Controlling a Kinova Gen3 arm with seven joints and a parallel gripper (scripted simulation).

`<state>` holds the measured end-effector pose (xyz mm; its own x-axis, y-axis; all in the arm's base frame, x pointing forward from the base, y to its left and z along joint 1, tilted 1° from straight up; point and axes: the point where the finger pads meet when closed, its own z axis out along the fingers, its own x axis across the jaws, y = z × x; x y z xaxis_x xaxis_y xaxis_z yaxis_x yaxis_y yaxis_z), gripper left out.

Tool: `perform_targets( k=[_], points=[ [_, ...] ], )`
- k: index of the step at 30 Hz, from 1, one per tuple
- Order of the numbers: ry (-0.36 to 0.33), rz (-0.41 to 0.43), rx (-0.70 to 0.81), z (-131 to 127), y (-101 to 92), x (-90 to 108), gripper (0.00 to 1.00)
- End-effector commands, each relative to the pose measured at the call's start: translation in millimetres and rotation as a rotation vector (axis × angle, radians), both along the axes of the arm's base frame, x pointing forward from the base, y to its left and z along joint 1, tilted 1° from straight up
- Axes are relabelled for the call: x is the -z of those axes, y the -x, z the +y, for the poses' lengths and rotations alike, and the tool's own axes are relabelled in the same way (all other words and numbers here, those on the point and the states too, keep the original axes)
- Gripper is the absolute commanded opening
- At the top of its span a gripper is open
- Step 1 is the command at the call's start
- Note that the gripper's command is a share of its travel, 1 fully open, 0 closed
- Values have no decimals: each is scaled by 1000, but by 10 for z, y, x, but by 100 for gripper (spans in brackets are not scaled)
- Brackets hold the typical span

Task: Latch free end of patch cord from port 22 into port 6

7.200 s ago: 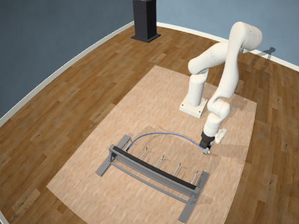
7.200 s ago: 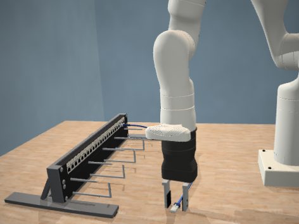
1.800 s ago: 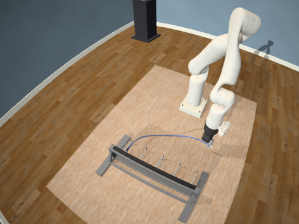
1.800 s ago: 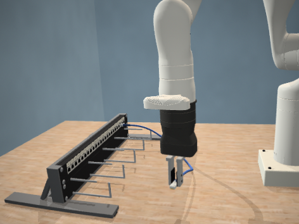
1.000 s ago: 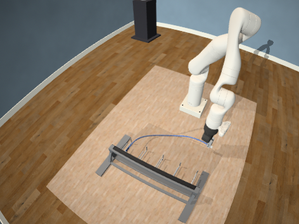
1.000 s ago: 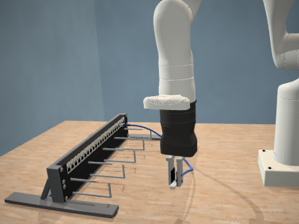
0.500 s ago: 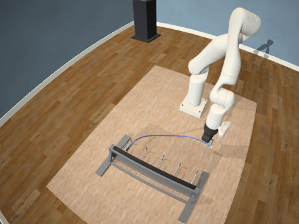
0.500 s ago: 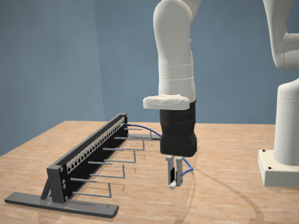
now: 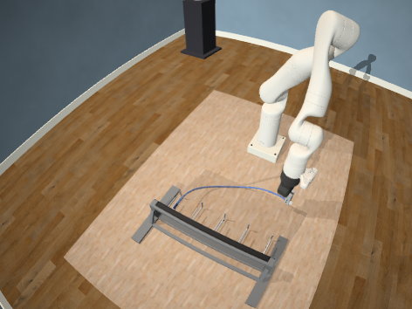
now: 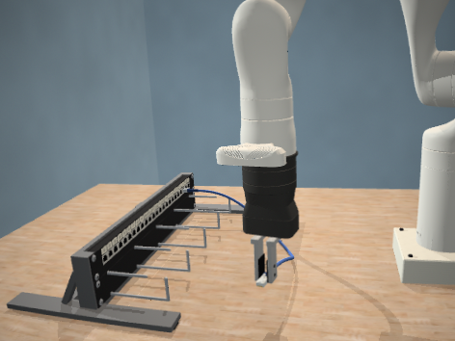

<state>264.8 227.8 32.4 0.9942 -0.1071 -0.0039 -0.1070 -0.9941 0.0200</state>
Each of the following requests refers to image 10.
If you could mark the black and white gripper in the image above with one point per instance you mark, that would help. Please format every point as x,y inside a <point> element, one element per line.
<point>269,183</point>

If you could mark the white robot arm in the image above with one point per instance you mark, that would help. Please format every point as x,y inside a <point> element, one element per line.
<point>259,35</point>

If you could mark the blue patch cable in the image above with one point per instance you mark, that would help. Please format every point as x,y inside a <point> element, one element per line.
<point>283,245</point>

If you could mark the black patch panel rack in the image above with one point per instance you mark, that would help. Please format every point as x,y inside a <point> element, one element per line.
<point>98,265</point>

